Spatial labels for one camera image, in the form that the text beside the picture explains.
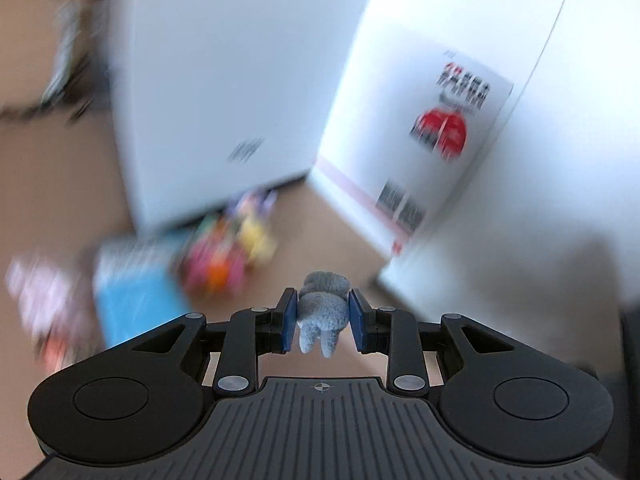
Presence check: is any plain white box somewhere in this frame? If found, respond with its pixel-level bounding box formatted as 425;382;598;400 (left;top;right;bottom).
110;0;378;233

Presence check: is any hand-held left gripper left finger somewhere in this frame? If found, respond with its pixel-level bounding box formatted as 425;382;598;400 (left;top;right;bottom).
132;287;299;397

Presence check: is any blue white packet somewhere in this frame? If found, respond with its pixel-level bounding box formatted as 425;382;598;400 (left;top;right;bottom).
94;237;193;348

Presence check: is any yellow toy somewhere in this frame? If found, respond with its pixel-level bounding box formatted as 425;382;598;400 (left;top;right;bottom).
239;214;279;267

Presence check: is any grey plush toy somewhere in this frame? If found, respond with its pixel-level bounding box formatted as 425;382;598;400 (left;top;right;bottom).
295;271;351;359

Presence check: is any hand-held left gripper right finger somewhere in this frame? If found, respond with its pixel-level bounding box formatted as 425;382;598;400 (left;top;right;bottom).
348;288;516;397

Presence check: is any dark blurred object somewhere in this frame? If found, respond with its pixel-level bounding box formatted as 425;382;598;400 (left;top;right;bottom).
37;0;103;116

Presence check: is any pink cloth scrunchie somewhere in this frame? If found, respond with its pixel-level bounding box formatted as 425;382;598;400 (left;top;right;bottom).
5;254;101;361

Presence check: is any white box red print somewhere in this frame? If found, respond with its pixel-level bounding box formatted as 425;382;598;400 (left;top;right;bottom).
307;0;640;311

